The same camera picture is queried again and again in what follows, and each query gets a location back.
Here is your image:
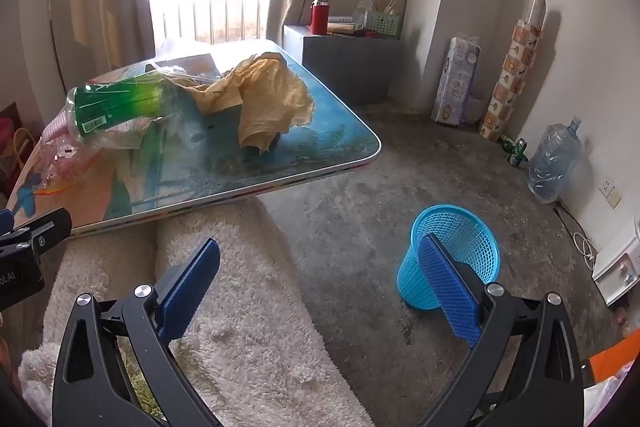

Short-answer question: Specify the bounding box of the clear water jug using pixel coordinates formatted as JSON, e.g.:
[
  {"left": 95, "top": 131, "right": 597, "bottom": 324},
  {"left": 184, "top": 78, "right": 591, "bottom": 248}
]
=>
[{"left": 527, "top": 116, "right": 586, "bottom": 205}]

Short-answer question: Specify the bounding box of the toilet paper pack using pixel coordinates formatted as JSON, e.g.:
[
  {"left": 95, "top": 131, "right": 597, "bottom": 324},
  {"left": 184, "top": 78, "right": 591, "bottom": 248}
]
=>
[{"left": 431, "top": 37, "right": 482, "bottom": 125}]

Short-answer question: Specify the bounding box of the blue mesh wastebasket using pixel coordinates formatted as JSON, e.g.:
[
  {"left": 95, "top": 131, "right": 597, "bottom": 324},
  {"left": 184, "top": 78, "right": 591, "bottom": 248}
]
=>
[{"left": 396, "top": 204, "right": 501, "bottom": 310}]

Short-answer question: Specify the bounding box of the green plastic bottle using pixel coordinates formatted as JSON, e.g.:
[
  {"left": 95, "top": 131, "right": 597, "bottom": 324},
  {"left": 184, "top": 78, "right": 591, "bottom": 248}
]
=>
[{"left": 65, "top": 74, "right": 201, "bottom": 150}]

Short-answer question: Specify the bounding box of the metal balcony railing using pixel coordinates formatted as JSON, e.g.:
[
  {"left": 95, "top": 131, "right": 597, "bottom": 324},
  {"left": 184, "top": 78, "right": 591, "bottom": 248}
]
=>
[{"left": 160, "top": 0, "right": 266, "bottom": 45}]

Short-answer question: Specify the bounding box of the clear plastic bag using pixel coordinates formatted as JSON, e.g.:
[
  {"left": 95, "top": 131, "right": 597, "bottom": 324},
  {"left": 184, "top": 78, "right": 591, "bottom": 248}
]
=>
[{"left": 352, "top": 0, "right": 381, "bottom": 32}]

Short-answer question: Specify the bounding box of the green glass bottle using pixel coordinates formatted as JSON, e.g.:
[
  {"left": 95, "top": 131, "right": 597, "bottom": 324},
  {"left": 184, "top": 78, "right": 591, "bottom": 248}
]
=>
[{"left": 500, "top": 134, "right": 530, "bottom": 168}]

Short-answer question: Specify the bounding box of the green plastic basket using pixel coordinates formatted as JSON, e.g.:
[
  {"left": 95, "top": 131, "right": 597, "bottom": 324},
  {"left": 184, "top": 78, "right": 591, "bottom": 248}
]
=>
[{"left": 367, "top": 12, "right": 401, "bottom": 40}]

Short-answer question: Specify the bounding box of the red thermos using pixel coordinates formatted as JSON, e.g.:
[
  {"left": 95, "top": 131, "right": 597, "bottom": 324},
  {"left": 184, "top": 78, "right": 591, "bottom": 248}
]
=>
[{"left": 310, "top": 0, "right": 329, "bottom": 36}]

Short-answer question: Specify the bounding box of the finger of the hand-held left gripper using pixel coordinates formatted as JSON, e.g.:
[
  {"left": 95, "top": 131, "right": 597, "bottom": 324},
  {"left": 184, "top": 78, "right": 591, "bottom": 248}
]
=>
[{"left": 0, "top": 207, "right": 73, "bottom": 258}]

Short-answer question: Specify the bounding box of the red bag with tan handle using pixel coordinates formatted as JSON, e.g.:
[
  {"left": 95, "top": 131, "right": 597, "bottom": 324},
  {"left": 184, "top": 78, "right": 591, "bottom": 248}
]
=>
[{"left": 0, "top": 127, "right": 41, "bottom": 198}]

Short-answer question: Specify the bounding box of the wall outlet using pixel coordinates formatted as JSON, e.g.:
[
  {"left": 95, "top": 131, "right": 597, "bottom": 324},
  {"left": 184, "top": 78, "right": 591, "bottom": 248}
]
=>
[{"left": 600, "top": 179, "right": 623, "bottom": 210}]

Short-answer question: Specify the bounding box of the white appliance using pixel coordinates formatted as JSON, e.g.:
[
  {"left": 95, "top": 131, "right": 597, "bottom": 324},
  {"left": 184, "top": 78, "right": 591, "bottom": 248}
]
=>
[{"left": 592, "top": 217, "right": 640, "bottom": 308}]

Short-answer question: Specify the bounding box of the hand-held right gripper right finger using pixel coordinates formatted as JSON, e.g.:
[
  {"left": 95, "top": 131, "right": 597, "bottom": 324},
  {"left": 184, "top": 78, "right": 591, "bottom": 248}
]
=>
[{"left": 417, "top": 234, "right": 586, "bottom": 427}]

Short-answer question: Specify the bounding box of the cream fluffy blanket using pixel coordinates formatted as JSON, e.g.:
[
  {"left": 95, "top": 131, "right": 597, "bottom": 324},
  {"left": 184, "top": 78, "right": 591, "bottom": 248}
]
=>
[{"left": 20, "top": 197, "right": 373, "bottom": 427}]

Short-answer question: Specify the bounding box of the clear bag red yellow print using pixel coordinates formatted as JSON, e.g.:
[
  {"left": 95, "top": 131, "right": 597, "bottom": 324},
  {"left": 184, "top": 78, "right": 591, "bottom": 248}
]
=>
[{"left": 30, "top": 147, "right": 146, "bottom": 208}]

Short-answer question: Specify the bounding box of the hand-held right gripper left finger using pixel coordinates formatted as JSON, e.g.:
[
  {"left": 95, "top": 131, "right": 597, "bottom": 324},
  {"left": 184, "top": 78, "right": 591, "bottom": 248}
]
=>
[{"left": 50, "top": 237, "right": 221, "bottom": 427}]

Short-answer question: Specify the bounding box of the white cable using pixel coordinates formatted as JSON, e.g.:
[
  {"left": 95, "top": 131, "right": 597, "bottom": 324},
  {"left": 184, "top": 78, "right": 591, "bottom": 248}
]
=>
[{"left": 572, "top": 232, "right": 598, "bottom": 268}]

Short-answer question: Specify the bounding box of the tan paper bag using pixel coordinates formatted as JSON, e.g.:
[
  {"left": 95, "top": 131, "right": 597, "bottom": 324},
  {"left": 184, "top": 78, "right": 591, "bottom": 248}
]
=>
[{"left": 187, "top": 52, "right": 316, "bottom": 152}]

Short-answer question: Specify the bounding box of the grey cabinet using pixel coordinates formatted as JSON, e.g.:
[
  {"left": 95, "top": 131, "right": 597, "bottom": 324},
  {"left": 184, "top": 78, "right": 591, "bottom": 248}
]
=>
[{"left": 282, "top": 24, "right": 403, "bottom": 108}]

